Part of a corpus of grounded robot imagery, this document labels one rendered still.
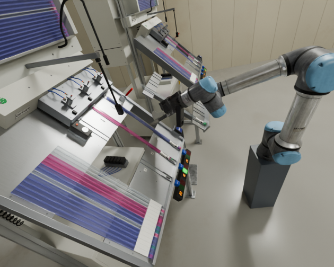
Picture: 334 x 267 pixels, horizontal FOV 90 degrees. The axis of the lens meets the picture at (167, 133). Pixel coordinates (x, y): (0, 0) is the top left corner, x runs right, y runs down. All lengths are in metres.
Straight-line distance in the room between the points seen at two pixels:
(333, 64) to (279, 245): 1.18
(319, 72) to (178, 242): 1.33
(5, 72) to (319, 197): 2.06
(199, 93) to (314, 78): 0.39
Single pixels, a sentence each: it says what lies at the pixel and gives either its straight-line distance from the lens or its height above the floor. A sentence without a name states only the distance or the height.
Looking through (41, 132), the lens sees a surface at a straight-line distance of 0.78.
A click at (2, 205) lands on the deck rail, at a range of 0.68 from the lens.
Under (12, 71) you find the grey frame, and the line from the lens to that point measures 0.85.
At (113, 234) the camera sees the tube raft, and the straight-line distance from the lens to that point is 0.70.
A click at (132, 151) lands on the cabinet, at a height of 0.62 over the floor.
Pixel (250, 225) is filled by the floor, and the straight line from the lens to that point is 1.59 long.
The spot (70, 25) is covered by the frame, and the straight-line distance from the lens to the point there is 1.04.
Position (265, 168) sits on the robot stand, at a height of 0.52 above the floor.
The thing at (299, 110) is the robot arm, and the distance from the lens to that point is 0.89.
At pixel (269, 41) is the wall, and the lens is 4.35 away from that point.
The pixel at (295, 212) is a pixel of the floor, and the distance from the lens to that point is 1.73.
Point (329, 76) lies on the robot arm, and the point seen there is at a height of 1.14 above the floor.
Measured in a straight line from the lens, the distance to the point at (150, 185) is 0.82.
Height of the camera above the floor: 1.45
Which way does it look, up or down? 38 degrees down
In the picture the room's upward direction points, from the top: 14 degrees counter-clockwise
